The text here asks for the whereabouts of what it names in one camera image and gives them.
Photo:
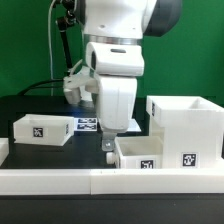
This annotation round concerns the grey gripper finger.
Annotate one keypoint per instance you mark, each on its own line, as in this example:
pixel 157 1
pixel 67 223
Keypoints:
pixel 108 141

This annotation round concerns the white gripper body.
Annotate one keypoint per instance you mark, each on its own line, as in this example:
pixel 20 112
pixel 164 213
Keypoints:
pixel 115 102

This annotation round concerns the white front drawer box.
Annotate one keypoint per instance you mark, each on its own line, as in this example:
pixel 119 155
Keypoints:
pixel 140 152

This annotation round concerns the white drawer box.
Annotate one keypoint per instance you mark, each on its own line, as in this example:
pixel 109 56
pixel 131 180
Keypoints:
pixel 43 129
pixel 140 152

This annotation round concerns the white drawer cabinet frame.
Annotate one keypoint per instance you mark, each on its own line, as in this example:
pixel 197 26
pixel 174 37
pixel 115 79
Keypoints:
pixel 191 129

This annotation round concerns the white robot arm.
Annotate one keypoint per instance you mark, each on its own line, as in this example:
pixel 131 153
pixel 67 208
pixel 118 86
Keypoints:
pixel 112 31

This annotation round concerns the fiducial marker sheet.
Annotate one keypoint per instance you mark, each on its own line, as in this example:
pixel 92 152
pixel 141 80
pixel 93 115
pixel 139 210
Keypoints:
pixel 92 124

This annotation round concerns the white left barrier block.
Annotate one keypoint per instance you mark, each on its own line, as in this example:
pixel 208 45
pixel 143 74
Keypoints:
pixel 4 149

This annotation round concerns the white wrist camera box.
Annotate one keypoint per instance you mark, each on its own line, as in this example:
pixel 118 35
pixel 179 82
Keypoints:
pixel 112 59

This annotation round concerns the white front barrier rail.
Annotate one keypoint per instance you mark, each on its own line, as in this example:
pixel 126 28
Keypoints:
pixel 109 181

